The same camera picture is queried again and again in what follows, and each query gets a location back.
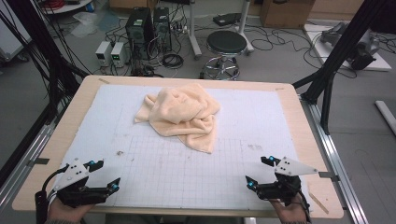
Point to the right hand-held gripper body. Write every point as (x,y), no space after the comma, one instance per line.
(289,168)

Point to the large black computer tower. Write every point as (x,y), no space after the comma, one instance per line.
(138,28)

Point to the small black computer tower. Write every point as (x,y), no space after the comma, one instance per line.
(162,28)

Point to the person's right hand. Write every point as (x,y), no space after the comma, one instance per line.
(291,213)

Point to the black metal frame post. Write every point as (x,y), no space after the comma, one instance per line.
(40,40)
(339,53)

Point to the aluminium table rail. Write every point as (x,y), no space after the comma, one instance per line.
(21,168)
(339,161)

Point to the white tube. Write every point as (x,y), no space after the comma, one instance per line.
(386,113)

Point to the white grid mat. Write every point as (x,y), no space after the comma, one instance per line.
(186,174)

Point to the thin wooden stick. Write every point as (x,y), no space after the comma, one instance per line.
(318,202)

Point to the white platform board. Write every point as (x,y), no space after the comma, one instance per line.
(316,43)

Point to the white round table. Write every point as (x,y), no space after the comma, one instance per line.
(71,7)

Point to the person's left hand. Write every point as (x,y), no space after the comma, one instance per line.
(63,213)

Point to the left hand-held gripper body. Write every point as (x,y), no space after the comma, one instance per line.
(73,174)

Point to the black round stool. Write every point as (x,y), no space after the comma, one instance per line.
(226,42)

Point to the white metal stand leg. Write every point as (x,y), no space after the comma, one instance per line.
(193,34)
(244,28)

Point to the cardboard box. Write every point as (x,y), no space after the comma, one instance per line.
(286,14)

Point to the grey metal bracket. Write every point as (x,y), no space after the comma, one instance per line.
(328,176)
(39,161)

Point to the beige towel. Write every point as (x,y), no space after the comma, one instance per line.
(183,109)

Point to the clear plastic sheet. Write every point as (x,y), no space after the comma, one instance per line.
(85,26)

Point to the black flat case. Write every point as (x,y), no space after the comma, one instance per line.
(226,19)

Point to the white power supply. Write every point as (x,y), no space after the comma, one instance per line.
(119,54)
(103,53)

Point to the grey machine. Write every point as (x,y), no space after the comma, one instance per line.
(367,46)

